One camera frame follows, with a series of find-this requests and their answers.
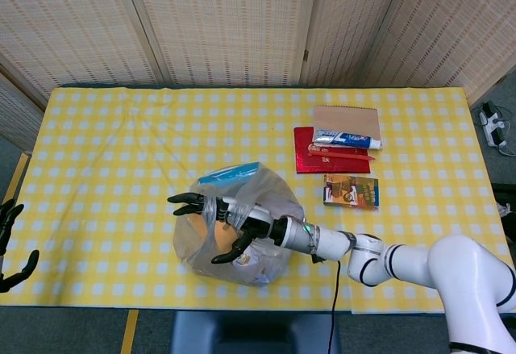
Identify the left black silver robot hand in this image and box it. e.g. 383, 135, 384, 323
0, 198, 40, 294

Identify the transparent plastic bag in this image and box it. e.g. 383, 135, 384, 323
173, 161, 306, 288

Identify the bamboo folding screen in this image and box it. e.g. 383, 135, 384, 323
0, 0, 516, 153

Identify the yellow checked tablecloth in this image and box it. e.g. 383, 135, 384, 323
0, 86, 515, 315

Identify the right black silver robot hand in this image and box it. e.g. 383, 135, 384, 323
167, 193, 280, 264

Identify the orange brown snack packet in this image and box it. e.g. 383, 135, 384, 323
322, 173, 381, 211

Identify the tan plush toy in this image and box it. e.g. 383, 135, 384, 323
187, 214, 248, 263

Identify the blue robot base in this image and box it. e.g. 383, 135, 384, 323
169, 311, 342, 354

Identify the white power strip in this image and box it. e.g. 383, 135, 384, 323
478, 102, 510, 149

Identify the blue cookie box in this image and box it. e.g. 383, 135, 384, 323
198, 161, 261, 188

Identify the red booklet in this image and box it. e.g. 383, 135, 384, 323
293, 126, 372, 175

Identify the white blue toothpaste tube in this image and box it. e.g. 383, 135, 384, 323
312, 127, 384, 151

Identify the red pen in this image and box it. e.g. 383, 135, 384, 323
308, 148, 377, 162

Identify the brown spiral notebook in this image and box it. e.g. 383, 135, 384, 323
313, 106, 383, 141

